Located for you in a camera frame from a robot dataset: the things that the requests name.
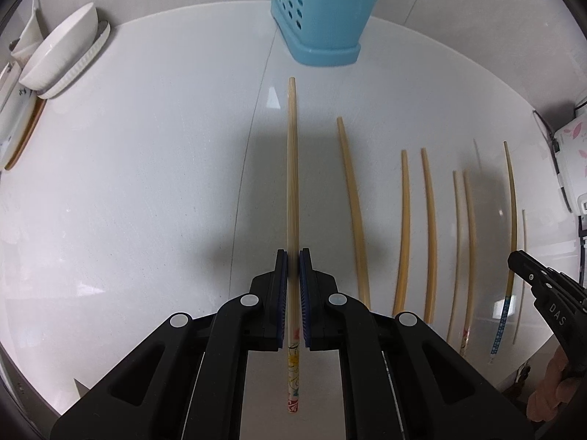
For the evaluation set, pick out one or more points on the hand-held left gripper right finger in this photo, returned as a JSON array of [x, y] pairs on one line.
[[304, 293]]

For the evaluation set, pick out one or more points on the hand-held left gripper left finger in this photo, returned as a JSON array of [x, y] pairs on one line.
[[282, 293]]

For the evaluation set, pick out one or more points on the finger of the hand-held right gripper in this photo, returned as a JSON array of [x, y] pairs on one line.
[[523, 263]]

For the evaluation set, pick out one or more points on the set of chopsticks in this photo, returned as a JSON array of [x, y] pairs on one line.
[[427, 238]]

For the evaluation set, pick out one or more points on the floral bamboo chopstick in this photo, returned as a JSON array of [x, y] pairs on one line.
[[292, 169]]

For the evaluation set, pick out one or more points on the blue perforated utensil holder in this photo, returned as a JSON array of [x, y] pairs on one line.
[[316, 13]]

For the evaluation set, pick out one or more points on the person's right hand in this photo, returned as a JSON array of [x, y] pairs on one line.
[[548, 389]]

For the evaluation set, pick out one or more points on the white rice cooker pink flowers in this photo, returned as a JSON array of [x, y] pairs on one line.
[[573, 165]]

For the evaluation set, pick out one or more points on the wooden board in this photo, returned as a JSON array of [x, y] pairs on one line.
[[25, 140]]

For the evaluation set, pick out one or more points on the white ribbed plate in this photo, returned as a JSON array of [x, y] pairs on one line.
[[80, 66]]

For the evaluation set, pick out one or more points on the white deep bowl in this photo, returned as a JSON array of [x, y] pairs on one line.
[[59, 48]]

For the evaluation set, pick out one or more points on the white ceramic spoon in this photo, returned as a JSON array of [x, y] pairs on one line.
[[27, 32]]

